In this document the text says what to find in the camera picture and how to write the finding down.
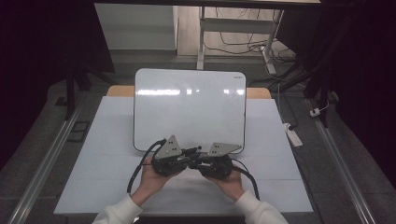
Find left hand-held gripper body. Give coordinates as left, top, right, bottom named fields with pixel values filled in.
left=150, top=134, right=191, bottom=178

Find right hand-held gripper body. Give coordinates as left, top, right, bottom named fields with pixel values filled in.
left=197, top=142, right=243, bottom=180

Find white dry-erase board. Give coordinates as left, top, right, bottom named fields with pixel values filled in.
left=133, top=68, right=248, bottom=155

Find person's right hand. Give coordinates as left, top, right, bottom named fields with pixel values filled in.
left=205, top=169, right=246, bottom=203

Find person's left hand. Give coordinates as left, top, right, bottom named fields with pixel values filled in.
left=130, top=156, right=185, bottom=206

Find white table mat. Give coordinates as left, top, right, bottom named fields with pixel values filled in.
left=53, top=95, right=314, bottom=217

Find white power strip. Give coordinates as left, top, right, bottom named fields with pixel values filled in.
left=282, top=122, right=304, bottom=148

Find black stand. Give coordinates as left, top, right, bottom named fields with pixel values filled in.
left=64, top=63, right=92, bottom=121
left=303, top=60, right=332, bottom=129

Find grey cabinet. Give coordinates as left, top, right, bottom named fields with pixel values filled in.
left=94, top=3, right=178, bottom=51

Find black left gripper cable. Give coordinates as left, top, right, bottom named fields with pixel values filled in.
left=126, top=138, right=168, bottom=195

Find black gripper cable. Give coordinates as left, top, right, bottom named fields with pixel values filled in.
left=126, top=138, right=168, bottom=195
left=231, top=158, right=262, bottom=201

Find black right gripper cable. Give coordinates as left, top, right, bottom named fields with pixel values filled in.
left=231, top=158, right=262, bottom=201

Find black floor cables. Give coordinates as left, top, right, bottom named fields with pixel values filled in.
left=204, top=7, right=297, bottom=64

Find aluminium rail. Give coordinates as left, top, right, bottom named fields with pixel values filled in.
left=7, top=101, right=86, bottom=224
left=306, top=98, right=378, bottom=224

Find white desk frame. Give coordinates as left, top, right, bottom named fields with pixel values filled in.
left=196, top=6, right=285, bottom=76

